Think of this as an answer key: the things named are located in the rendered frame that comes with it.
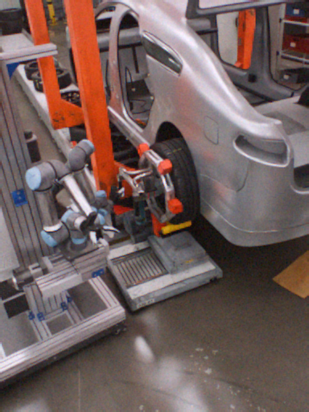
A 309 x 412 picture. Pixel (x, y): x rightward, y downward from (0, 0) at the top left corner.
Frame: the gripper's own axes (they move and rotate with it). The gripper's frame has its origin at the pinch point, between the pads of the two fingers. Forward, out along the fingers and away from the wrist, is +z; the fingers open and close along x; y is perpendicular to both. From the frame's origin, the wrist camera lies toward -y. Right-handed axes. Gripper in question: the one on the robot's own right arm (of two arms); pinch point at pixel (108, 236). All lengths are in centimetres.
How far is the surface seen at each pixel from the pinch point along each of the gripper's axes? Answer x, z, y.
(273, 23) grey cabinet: -560, -245, -60
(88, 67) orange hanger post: -81, -117, -59
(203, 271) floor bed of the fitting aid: -124, -27, 100
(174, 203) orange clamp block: -86, -31, 24
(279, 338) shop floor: -112, 54, 109
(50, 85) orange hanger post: -160, -296, -5
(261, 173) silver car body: -83, 35, -22
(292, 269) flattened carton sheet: -181, 25, 99
